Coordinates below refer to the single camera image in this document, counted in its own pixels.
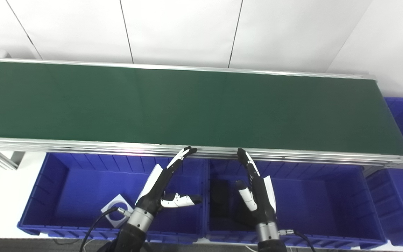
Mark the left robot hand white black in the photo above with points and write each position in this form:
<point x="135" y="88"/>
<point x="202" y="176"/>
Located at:
<point x="152" y="194"/>

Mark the white square part with hole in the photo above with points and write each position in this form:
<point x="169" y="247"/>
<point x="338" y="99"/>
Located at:
<point x="112" y="206"/>

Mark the aluminium conveyor leg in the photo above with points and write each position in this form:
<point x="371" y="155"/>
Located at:
<point x="2" y="159"/>

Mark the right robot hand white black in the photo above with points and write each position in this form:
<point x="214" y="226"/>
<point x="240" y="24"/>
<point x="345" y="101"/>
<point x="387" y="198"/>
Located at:
<point x="264" y="203"/>

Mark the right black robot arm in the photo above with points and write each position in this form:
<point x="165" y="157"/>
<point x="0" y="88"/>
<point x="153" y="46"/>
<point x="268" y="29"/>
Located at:
<point x="269" y="239"/>

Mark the green conveyor belt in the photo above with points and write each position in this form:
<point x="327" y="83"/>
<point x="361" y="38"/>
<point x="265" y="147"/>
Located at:
<point x="310" y="157"/>
<point x="187" y="105"/>

